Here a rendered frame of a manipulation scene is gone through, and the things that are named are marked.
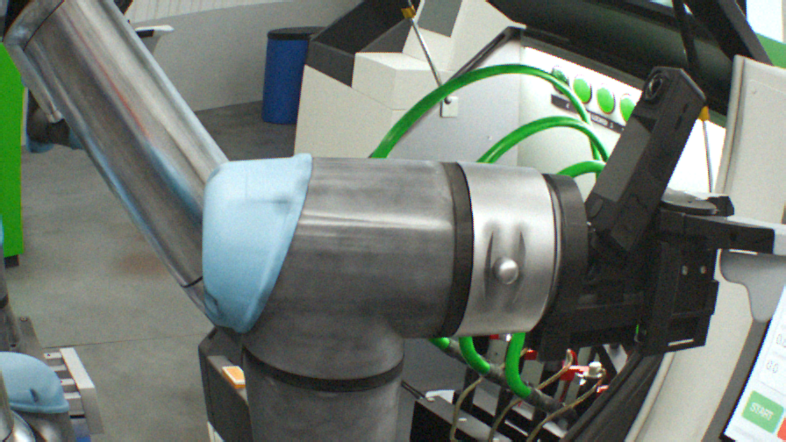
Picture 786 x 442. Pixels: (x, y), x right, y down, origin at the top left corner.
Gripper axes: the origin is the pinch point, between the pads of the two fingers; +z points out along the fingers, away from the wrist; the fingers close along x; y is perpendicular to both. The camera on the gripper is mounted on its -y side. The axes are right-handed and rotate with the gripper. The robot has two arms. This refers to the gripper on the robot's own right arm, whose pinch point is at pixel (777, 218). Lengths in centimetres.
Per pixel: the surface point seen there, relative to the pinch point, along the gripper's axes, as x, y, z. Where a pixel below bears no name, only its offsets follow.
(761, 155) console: -30.0, -2.6, 20.5
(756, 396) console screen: -20.1, 23.1, 18.9
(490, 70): -66, -5, -5
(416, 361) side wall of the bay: -107, 42, -2
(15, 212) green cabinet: -361, 65, -168
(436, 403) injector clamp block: -74, 38, -6
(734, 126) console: -35.9, -5.1, 19.2
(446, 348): -59, 25, -10
